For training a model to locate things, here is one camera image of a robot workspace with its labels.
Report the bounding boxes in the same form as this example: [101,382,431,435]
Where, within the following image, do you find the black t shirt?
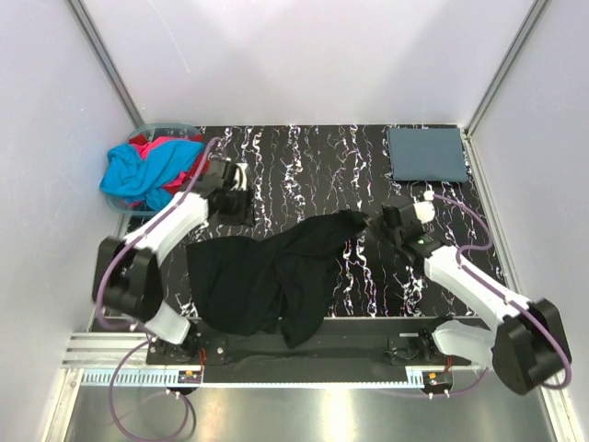
[185,210,367,348]

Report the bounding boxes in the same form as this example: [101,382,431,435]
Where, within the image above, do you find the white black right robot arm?
[373,199,572,395]

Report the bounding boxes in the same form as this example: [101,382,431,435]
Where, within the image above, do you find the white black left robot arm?
[92,159,254,365]

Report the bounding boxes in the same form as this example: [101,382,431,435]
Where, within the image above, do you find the red t shirt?
[124,133,204,211]

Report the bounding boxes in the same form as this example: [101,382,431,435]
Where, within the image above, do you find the folded grey-blue t shirt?
[387,127,468,183]

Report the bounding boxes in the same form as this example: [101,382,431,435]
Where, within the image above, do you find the teal plastic laundry basket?
[103,123,201,217]

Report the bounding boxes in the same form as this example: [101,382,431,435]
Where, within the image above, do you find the pink t shirt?
[129,135,186,210]

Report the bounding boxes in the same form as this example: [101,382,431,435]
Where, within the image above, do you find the bright blue t shirt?
[99,136,204,211]

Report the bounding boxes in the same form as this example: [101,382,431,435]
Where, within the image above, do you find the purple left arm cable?
[94,136,227,438]

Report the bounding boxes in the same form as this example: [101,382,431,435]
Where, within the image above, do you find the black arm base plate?
[146,318,470,376]

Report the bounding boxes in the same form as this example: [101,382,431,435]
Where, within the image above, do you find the white slotted cable duct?
[82,367,424,389]

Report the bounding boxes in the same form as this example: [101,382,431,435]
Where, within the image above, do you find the aluminium front rail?
[61,332,148,368]

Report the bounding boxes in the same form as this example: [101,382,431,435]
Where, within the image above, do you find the aluminium frame post left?
[65,0,144,128]

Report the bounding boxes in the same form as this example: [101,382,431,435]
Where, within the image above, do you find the aluminium frame post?
[464,0,551,137]
[65,0,144,128]

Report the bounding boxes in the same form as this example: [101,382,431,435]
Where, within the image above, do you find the aluminium frame post right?
[464,0,551,137]

